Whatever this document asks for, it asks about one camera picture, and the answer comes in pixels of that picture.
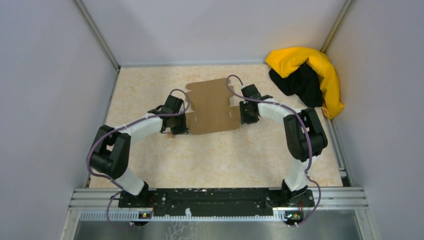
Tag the aluminium front rail frame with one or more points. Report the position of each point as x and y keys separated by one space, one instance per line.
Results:
x=101 y=204

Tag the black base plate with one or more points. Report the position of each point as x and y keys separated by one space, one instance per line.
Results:
x=211 y=202

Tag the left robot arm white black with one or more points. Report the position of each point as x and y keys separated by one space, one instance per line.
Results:
x=110 y=152

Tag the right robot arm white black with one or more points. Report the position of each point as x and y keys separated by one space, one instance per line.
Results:
x=304 y=134

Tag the black cloth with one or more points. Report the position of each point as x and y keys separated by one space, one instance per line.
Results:
x=303 y=82

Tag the yellow cloth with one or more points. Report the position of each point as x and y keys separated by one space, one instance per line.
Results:
x=287 y=60

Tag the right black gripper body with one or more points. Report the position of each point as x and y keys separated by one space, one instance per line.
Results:
x=246 y=116

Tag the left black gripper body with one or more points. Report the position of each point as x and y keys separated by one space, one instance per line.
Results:
x=179 y=125

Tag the right corner aluminium post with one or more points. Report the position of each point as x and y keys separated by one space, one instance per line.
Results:
x=348 y=4

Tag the brown cardboard box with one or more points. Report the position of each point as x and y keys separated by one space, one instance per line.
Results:
x=212 y=112

